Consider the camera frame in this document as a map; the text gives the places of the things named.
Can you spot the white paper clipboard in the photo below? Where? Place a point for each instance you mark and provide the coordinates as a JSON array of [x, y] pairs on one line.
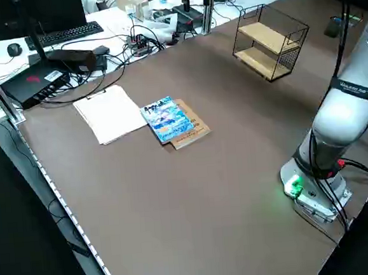
[[112, 114]]

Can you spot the black monitor stand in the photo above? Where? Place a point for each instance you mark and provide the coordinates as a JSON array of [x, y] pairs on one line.
[[38, 44]]

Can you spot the dark power brick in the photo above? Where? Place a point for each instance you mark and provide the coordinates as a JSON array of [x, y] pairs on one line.
[[72, 58]]

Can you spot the black computer mouse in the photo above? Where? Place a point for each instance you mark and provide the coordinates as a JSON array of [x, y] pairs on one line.
[[14, 49]]

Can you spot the brown cover book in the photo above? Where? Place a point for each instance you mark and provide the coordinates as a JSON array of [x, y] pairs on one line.
[[196, 133]]

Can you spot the black box with red logo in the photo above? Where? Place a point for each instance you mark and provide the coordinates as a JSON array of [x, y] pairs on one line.
[[30, 86]]

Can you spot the upright aluminium post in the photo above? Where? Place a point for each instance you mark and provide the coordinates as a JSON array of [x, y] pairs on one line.
[[209, 17]]

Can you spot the wooden box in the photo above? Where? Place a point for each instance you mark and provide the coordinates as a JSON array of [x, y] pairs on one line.
[[128, 1]]

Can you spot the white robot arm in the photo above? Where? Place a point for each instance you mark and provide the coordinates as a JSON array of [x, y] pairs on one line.
[[345, 115]]

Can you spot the black monitor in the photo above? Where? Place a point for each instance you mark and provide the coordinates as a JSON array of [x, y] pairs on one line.
[[49, 11]]

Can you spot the black mesh pen holder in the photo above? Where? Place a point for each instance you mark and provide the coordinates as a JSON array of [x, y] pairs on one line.
[[333, 29]]

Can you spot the green marker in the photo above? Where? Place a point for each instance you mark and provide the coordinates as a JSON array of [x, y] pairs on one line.
[[355, 19]]

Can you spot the blue marker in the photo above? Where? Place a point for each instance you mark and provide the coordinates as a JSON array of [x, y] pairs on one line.
[[337, 20]]

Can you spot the black flat desk device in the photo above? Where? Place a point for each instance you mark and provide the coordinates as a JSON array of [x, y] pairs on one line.
[[187, 14]]

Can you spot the blue cover book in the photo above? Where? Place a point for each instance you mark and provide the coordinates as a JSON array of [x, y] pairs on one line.
[[166, 119]]

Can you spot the black keyboard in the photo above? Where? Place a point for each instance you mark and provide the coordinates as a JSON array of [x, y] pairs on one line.
[[67, 33]]

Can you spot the grey usb hub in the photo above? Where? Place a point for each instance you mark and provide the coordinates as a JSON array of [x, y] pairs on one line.
[[138, 45]]

